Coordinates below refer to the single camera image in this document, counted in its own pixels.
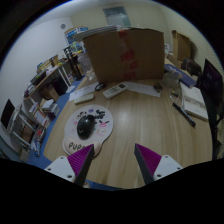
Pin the clear plastic container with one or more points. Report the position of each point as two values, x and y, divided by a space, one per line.
171 80

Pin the cluttered shelf unit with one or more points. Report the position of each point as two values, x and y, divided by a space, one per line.
40 100

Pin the black marker pen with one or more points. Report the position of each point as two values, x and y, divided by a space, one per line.
184 114

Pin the white book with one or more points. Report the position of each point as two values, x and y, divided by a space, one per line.
194 101

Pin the black office chair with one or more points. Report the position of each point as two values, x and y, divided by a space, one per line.
211 86

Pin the large cardboard box red tape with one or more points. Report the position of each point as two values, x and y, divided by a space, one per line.
123 56

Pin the black bag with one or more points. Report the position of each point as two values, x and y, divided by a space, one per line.
191 66

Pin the clear glass jar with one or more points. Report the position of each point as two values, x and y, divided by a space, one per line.
85 65

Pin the white remote control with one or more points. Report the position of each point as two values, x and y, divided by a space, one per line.
115 90

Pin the window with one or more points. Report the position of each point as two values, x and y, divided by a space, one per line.
116 16

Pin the black metal stand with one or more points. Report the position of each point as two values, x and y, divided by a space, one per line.
71 63

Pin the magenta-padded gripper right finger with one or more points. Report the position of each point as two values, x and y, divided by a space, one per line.
165 166

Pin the black computer mouse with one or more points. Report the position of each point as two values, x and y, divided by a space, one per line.
85 126

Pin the blue white display cabinet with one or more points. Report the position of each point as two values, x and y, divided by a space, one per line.
75 40

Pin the slim beige remote control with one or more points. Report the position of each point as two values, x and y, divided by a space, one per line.
84 98

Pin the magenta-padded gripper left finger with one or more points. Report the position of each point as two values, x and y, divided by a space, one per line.
63 166

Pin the black monitor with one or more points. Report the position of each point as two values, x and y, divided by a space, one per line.
7 113

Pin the round wall clock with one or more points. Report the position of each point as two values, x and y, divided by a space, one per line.
63 26

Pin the small black binder clip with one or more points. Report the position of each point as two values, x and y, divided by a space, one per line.
157 87

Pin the white cartoon print mouse pad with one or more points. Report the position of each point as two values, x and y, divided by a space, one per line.
103 125

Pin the blue book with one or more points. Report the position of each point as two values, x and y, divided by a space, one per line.
181 75

